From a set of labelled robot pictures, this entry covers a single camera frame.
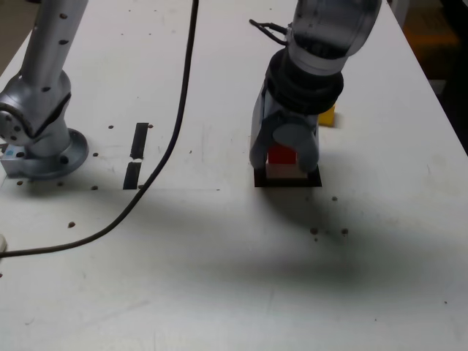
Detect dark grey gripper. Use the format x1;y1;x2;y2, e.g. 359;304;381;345
249;85;322;173

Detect red cube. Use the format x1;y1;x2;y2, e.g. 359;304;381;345
267;145;298;166

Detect yellow cube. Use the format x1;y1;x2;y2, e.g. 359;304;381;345
317;103;338;129

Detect black tape square outline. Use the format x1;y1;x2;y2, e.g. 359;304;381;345
253;163;322;189

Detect black tape strip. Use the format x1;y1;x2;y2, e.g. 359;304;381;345
122;122;150;191

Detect thin black wrist cables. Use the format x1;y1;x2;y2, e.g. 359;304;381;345
249;18;293;46

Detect thick black cable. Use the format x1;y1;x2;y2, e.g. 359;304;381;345
0;0;200;259

